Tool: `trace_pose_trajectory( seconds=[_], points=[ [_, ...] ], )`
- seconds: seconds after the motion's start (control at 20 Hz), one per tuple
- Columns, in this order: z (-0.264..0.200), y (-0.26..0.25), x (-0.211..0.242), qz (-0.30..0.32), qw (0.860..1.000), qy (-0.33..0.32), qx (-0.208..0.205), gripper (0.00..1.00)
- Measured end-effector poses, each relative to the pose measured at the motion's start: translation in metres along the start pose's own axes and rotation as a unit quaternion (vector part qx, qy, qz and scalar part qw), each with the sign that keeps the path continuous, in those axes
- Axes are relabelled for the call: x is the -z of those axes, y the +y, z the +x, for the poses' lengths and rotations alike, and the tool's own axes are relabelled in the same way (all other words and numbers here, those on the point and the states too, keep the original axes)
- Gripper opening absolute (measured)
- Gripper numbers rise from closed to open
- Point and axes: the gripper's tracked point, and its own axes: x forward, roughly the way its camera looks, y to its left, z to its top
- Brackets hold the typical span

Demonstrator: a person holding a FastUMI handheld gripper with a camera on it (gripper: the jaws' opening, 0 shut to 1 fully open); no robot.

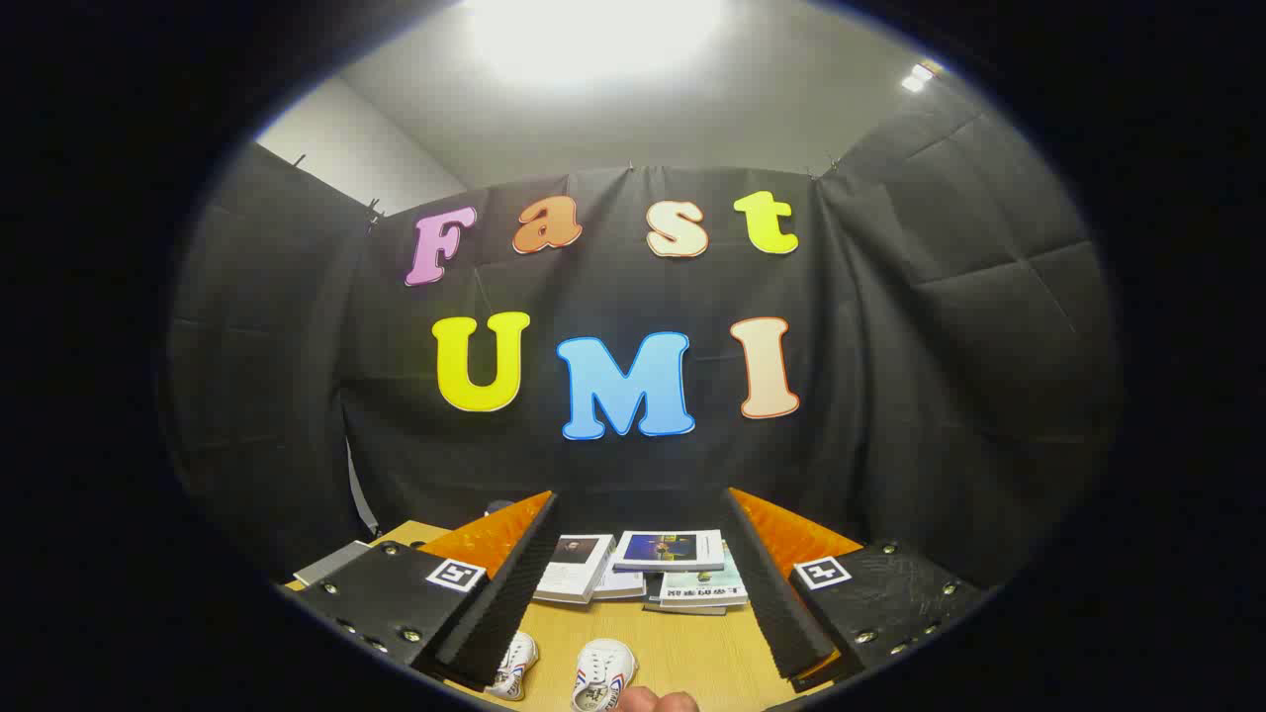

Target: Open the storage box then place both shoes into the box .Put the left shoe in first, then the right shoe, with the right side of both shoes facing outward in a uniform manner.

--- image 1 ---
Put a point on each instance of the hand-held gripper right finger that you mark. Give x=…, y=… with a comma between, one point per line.
x=771, y=593

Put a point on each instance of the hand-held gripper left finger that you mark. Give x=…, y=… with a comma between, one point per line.
x=509, y=593

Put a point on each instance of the dark cover book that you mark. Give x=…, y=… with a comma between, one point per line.
x=682, y=609

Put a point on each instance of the pale green cover book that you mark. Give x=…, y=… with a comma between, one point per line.
x=704, y=588

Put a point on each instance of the grey fabric storage box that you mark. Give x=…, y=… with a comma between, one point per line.
x=331, y=564

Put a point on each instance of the white canvas shoe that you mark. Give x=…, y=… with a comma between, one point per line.
x=601, y=667
x=514, y=663

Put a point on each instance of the small ceiling spot light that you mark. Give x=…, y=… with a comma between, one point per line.
x=915, y=81

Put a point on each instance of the white portrait cover book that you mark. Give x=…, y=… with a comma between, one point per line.
x=574, y=569

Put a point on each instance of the large ceiling light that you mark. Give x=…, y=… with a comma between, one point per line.
x=593, y=35

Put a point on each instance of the blue picture cover book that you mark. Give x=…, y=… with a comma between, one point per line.
x=668, y=549

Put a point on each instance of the plain white book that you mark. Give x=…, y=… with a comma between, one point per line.
x=618, y=583

